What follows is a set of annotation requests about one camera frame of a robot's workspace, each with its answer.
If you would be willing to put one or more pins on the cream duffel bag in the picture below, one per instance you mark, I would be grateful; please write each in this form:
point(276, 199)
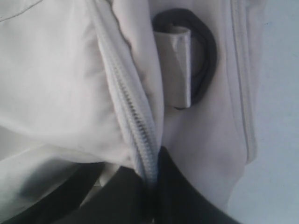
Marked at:
point(113, 81)

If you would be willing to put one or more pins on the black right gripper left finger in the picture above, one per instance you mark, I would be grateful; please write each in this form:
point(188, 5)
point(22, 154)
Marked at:
point(120, 201)

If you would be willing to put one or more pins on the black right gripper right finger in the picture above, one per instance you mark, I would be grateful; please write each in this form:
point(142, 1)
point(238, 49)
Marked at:
point(178, 202)

